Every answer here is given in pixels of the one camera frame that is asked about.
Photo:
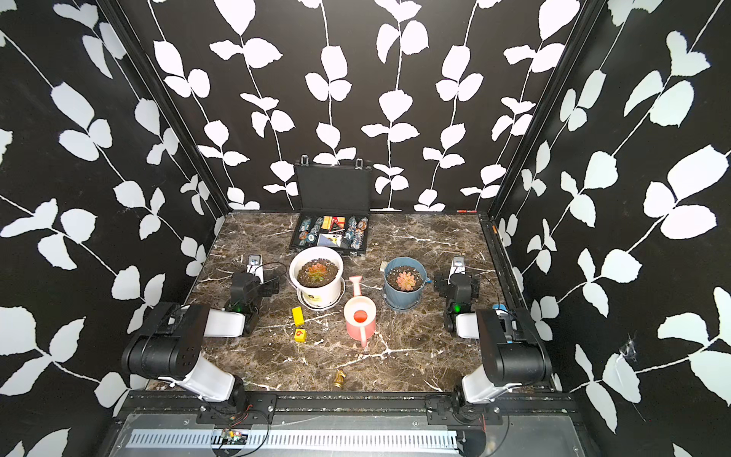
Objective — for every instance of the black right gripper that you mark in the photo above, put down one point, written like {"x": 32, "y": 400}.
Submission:
{"x": 444, "y": 285}

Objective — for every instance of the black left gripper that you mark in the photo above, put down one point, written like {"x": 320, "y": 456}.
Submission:
{"x": 269, "y": 286}

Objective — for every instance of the pink plastic watering can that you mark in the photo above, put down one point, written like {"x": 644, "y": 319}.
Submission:
{"x": 360, "y": 314}

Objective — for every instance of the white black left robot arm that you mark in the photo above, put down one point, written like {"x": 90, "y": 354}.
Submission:
{"x": 168, "y": 345}

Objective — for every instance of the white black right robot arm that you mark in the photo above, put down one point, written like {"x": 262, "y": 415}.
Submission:
{"x": 512, "y": 353}

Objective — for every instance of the pink succulent plant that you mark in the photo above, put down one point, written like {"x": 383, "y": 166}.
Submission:
{"x": 407, "y": 281}

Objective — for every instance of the red green succulent plant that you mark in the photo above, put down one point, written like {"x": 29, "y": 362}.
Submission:
{"x": 318, "y": 273}

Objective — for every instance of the blue plastic plant pot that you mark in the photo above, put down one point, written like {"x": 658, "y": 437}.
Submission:
{"x": 403, "y": 300}

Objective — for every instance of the yellow block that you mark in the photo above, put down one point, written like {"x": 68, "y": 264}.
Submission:
{"x": 298, "y": 316}

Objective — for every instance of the yellow numbered die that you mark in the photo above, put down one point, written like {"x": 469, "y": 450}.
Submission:
{"x": 300, "y": 336}

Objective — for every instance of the white ceramic plant pot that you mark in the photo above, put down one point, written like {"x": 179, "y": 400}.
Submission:
{"x": 320, "y": 298}

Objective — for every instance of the open black case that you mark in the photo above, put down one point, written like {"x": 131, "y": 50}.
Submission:
{"x": 335, "y": 207}

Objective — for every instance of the small brass fitting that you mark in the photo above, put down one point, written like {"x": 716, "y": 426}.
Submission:
{"x": 339, "y": 379}

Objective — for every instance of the small green circuit board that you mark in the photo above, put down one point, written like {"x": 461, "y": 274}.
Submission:
{"x": 234, "y": 438}

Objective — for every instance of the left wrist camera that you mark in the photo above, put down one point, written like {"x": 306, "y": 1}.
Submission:
{"x": 255, "y": 266}

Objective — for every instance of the black front mounting rail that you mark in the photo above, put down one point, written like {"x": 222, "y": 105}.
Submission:
{"x": 438, "y": 409}

